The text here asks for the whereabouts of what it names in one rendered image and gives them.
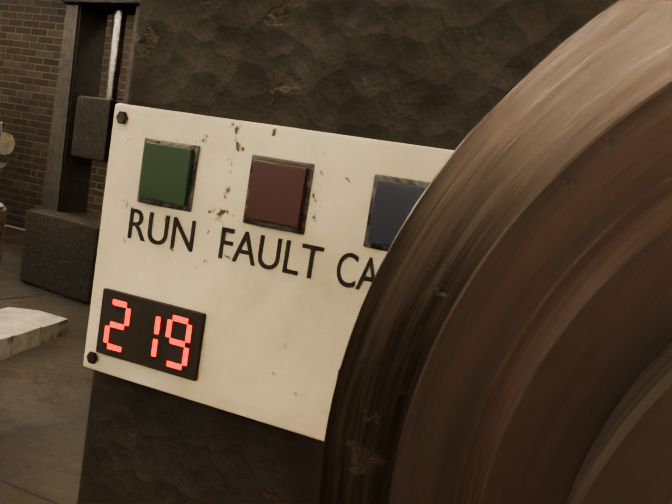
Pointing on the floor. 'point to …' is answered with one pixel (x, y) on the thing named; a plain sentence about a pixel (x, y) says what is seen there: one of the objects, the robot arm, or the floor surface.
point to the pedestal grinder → (6, 142)
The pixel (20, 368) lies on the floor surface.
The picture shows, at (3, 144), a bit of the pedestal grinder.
